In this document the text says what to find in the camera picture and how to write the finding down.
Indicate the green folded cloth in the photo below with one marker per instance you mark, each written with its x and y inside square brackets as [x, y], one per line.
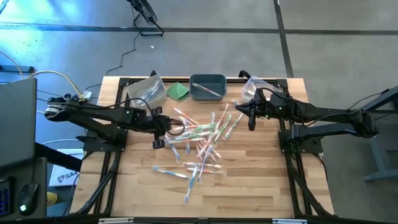
[178, 91]

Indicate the translucent white plastic bin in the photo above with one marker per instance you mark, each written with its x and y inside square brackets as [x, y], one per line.
[136, 90]

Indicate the black computer mouse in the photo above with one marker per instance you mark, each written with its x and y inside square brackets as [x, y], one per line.
[28, 196]

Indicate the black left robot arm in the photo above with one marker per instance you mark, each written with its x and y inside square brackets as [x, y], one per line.
[93, 113]

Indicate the grey blue metal stand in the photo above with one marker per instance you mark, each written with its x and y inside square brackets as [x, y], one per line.
[381, 175]

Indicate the dark grey desk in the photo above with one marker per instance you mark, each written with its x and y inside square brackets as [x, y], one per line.
[43, 174]

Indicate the black arch bracket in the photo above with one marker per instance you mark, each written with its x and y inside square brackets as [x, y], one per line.
[152, 74]
[245, 74]

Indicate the black floor fan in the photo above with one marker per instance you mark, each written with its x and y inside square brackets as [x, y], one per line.
[144, 9]

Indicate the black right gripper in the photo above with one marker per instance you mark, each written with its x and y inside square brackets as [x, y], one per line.
[265, 105]

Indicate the white cardboard box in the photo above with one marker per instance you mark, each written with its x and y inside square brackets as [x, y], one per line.
[56, 182]

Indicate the black diagonal beam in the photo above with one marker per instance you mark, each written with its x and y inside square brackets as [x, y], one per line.
[59, 157]

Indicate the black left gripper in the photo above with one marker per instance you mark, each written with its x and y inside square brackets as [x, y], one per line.
[160, 124]

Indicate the small yellow object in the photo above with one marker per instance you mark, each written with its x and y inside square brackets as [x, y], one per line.
[52, 199]

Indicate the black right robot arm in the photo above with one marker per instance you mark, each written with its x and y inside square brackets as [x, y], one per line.
[326, 113]

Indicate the clear plastic bin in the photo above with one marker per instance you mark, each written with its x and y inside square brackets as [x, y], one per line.
[252, 82]

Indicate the black backlit keyboard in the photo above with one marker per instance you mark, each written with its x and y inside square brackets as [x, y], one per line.
[4, 199]

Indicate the white label strip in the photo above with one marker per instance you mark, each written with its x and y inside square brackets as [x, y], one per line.
[115, 220]
[289, 221]

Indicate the white power adapter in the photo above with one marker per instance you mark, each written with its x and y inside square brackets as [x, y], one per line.
[87, 94]

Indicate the black floor bar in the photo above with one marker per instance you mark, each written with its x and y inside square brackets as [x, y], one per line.
[15, 69]

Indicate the teal plastic bin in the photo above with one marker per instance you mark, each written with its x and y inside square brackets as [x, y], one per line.
[214, 81]

